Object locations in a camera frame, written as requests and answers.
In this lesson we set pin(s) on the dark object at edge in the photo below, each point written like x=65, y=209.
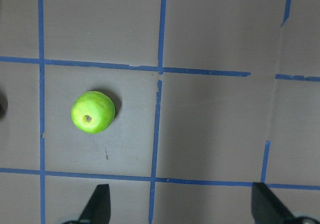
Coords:
x=3, y=105

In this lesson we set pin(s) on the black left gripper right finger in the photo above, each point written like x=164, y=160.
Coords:
x=266, y=207

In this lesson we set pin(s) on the green apple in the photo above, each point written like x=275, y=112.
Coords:
x=93, y=112

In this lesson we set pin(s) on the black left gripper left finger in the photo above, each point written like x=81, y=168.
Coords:
x=97, y=209

